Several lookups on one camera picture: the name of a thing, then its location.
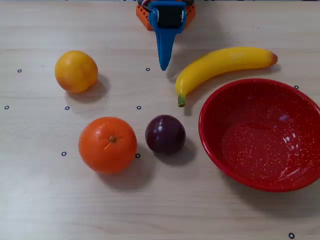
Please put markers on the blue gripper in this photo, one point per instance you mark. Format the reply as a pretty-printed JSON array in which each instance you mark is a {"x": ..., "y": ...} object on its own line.
[{"x": 168, "y": 18}]

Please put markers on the yellow toy banana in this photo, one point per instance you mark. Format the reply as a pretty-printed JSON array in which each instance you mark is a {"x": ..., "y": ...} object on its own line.
[{"x": 215, "y": 66}]

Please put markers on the orange robot base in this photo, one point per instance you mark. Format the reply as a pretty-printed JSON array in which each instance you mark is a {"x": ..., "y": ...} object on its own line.
[{"x": 143, "y": 17}]

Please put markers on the red speckled bowl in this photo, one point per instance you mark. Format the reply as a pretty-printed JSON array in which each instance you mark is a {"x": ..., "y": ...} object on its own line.
[{"x": 260, "y": 140}]

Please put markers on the dark purple plum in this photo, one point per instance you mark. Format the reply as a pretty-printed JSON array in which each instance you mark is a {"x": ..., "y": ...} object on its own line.
[{"x": 165, "y": 133}]

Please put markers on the yellow orange peach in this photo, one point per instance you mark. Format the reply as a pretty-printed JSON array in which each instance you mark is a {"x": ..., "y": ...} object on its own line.
[{"x": 75, "y": 71}]

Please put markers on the orange fruit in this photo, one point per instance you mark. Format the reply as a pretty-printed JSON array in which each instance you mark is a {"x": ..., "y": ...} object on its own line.
[{"x": 107, "y": 146}]

